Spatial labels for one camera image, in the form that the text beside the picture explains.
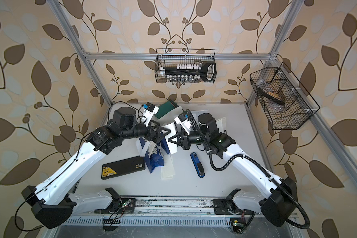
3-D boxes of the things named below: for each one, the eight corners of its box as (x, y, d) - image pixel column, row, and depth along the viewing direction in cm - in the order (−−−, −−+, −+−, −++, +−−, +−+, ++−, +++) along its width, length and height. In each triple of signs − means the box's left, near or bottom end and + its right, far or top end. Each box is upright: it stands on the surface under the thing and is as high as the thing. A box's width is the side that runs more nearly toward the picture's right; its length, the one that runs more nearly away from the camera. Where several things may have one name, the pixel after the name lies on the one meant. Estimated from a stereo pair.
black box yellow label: (103, 179, 85) (100, 178, 83) (104, 166, 90) (102, 164, 88) (145, 169, 89) (144, 167, 87) (144, 157, 94) (143, 155, 92)
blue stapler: (199, 178, 85) (199, 176, 81) (189, 156, 94) (189, 152, 90) (205, 176, 86) (206, 173, 82) (194, 153, 95) (195, 150, 91)
